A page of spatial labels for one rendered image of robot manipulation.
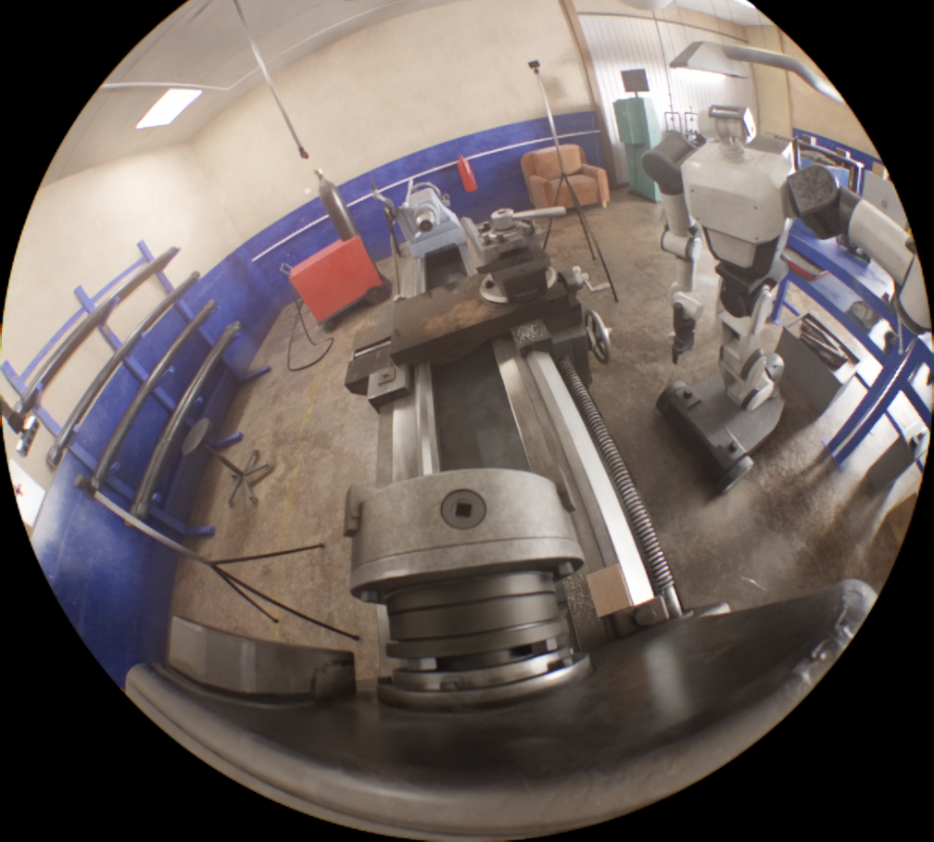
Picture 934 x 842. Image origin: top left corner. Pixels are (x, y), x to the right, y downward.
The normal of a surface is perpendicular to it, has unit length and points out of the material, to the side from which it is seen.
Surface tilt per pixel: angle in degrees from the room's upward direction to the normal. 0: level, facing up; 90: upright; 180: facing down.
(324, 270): 90
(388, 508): 14
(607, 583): 19
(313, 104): 90
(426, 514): 3
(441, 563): 9
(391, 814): 23
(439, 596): 1
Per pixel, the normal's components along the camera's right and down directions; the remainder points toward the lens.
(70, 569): 0.94, -0.31
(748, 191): -0.91, 0.09
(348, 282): 0.45, 0.52
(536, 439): -0.30, -0.68
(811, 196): -0.98, -0.07
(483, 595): 0.07, -0.75
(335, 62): 0.14, 0.66
